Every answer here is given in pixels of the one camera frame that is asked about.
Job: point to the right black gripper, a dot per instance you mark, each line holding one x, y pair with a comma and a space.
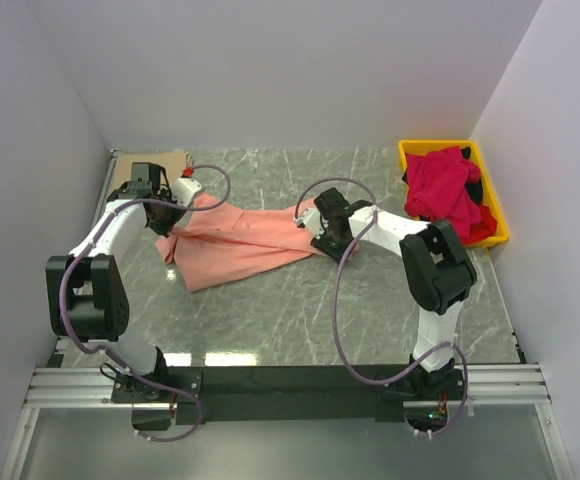
322, 246

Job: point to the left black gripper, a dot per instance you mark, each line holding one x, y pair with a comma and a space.
164, 229

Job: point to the pink t shirt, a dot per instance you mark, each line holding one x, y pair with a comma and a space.
228, 244

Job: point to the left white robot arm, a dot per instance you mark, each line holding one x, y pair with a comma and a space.
87, 299

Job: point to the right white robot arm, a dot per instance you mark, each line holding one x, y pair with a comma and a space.
439, 272

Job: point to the brown cardboard sheet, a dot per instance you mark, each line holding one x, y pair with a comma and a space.
174, 162

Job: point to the red t shirt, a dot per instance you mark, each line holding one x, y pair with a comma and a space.
436, 191

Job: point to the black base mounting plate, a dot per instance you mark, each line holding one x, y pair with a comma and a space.
270, 393

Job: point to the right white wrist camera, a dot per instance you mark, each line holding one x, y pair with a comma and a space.
311, 220

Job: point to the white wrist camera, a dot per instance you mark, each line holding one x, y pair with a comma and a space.
185, 190
311, 220

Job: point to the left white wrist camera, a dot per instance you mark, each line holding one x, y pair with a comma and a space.
185, 190

